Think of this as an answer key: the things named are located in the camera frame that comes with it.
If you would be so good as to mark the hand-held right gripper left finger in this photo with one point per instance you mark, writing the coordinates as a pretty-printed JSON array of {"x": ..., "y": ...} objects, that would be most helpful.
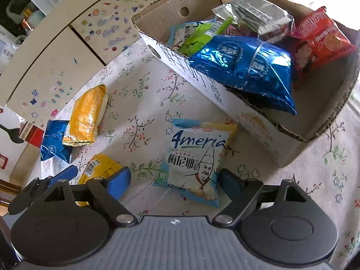
[{"x": 119, "y": 182}]

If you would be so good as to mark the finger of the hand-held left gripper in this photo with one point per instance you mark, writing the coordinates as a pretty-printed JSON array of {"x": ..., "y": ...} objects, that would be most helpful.
[{"x": 63, "y": 174}]

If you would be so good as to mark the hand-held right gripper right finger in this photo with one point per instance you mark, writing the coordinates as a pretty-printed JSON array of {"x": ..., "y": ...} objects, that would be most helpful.
[{"x": 229, "y": 181}]

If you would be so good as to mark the small yellow snack packet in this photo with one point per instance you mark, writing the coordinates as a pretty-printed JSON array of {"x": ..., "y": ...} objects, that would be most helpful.
[{"x": 97, "y": 168}]

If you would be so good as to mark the white blue snack packet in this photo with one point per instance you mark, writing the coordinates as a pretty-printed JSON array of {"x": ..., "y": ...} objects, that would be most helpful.
[
  {"x": 182, "y": 33},
  {"x": 194, "y": 160}
]

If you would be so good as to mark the blue foil snack packet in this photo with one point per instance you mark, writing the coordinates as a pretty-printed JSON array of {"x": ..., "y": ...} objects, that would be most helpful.
[
  {"x": 247, "y": 67},
  {"x": 53, "y": 143}
]

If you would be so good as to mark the red snack packet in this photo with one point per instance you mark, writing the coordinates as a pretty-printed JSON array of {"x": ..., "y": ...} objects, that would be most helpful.
[{"x": 323, "y": 42}]

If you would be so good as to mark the silver foil snack packet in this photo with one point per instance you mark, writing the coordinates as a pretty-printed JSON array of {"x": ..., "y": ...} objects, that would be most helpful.
[{"x": 253, "y": 12}]

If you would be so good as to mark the brown cardboard box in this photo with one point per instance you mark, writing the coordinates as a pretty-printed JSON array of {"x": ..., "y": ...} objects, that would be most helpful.
[{"x": 174, "y": 8}]

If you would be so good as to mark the red box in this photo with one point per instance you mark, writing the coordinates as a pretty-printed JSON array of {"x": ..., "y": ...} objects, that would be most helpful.
[{"x": 32, "y": 136}]

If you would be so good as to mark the large yellow snack packet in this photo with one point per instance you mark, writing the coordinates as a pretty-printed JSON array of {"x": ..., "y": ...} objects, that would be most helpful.
[{"x": 84, "y": 115}]

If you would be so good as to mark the floral tablecloth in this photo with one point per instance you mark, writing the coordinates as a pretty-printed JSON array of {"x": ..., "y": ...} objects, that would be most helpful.
[{"x": 146, "y": 95}]

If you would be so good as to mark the beige cabinet with stickers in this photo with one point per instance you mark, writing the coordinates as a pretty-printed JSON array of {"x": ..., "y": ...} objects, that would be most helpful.
[{"x": 56, "y": 62}]

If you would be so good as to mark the white box blue green print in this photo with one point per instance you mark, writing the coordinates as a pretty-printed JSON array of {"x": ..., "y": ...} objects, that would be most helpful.
[{"x": 4, "y": 53}]

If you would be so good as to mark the orange tube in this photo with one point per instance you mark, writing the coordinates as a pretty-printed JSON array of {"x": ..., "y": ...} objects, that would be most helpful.
[{"x": 27, "y": 24}]

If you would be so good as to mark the pale green cup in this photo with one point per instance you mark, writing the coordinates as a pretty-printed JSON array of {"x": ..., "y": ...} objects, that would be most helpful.
[{"x": 36, "y": 18}]

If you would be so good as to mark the clear plastic bag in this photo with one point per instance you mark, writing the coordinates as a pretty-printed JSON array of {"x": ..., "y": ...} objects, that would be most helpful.
[{"x": 14, "y": 5}]

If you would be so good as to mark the wooden door frame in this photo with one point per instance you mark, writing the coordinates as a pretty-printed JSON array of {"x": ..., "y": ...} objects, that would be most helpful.
[{"x": 7, "y": 187}]

